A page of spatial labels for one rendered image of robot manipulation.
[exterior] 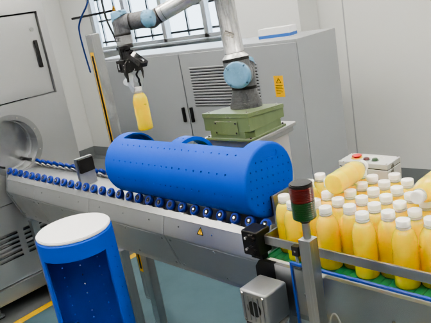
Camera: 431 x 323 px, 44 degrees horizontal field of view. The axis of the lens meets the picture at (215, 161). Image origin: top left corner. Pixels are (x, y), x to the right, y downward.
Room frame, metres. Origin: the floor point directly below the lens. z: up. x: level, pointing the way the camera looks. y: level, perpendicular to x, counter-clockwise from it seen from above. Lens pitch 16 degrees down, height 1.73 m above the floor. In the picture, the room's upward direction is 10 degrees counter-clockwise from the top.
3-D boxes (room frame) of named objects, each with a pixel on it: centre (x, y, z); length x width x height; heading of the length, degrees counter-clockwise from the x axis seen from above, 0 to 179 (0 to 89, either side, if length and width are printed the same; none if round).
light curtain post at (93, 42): (3.17, 0.56, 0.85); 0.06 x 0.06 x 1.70; 43
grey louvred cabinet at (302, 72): (4.41, -0.03, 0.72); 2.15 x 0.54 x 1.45; 46
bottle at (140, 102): (2.48, 0.29, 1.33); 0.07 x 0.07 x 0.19
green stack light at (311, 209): (1.33, -0.21, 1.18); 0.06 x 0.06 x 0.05
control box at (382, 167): (1.90, -0.56, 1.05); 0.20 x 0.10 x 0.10; 43
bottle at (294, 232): (1.61, -0.22, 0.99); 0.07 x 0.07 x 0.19
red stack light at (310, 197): (1.33, -0.21, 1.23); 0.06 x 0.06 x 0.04
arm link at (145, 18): (2.49, 0.21, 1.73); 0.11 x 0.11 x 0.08; 78
